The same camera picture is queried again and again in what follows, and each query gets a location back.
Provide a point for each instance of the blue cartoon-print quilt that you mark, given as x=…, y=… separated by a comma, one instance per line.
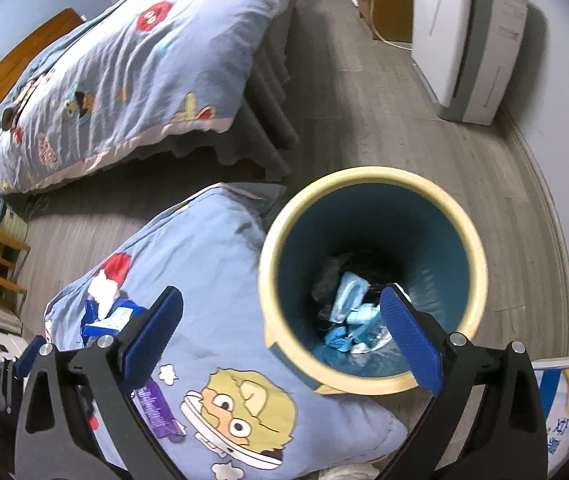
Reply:
x=139, y=70
x=224, y=280

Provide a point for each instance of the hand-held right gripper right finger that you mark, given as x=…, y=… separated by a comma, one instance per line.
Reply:
x=409, y=340

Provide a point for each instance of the yellow-rimmed blue trash bin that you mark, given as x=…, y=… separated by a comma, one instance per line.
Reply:
x=314, y=220

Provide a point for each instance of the blue white packet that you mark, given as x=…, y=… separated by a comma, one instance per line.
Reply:
x=114, y=317

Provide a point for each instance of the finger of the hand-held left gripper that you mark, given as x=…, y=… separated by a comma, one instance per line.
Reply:
x=29, y=357

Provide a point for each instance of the pale green bag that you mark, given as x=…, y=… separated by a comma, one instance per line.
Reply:
x=12, y=222

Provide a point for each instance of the black plastic bag white label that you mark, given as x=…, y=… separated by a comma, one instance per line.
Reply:
x=329, y=280

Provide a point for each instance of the blue white strawberry carton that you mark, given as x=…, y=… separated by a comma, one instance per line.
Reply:
x=559, y=420

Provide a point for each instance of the purple wrapper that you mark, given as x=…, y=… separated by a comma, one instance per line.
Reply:
x=157, y=410

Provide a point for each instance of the wooden cabinet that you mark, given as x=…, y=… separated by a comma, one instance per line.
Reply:
x=394, y=10

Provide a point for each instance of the blue face mask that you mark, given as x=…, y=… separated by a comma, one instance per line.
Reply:
x=347, y=297
x=344, y=340

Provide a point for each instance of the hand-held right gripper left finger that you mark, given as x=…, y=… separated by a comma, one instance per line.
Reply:
x=157, y=330

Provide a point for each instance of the white crumpled tissue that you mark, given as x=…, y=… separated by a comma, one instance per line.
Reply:
x=102, y=287

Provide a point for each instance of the bed with grey skirt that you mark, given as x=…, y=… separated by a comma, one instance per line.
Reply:
x=264, y=110

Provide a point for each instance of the white air purifier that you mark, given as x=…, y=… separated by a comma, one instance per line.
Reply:
x=444, y=35

